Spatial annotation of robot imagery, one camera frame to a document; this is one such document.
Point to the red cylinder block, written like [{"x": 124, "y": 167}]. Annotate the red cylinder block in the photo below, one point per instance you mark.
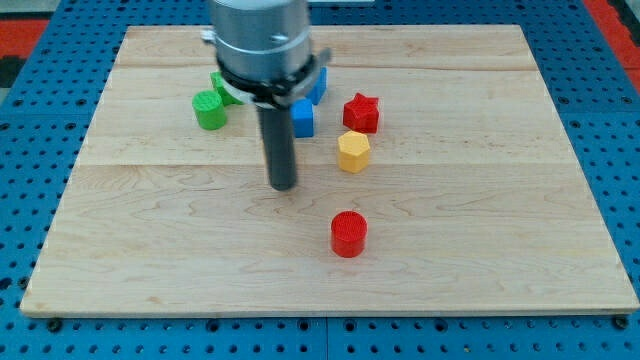
[{"x": 348, "y": 234}]

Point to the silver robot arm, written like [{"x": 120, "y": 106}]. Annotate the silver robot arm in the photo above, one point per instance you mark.
[{"x": 264, "y": 50}]

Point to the blue block behind arm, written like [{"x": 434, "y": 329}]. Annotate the blue block behind arm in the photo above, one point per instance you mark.
[{"x": 317, "y": 92}]

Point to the yellow hexagon block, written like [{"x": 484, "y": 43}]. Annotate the yellow hexagon block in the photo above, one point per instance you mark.
[{"x": 353, "y": 151}]

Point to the black pusher rod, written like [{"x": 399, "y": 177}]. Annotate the black pusher rod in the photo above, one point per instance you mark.
[{"x": 277, "y": 134}]

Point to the blue cube block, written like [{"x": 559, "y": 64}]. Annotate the blue cube block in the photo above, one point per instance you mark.
[{"x": 303, "y": 118}]

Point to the red star block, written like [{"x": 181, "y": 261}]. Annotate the red star block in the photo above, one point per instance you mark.
[{"x": 361, "y": 114}]

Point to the green cylinder block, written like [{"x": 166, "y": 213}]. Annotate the green cylinder block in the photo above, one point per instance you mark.
[{"x": 209, "y": 110}]

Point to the green star block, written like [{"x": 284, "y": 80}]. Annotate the green star block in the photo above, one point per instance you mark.
[{"x": 218, "y": 86}]

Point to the wooden board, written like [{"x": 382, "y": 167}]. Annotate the wooden board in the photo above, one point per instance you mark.
[{"x": 474, "y": 199}]

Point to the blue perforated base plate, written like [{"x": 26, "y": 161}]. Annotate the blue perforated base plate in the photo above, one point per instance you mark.
[{"x": 48, "y": 109}]

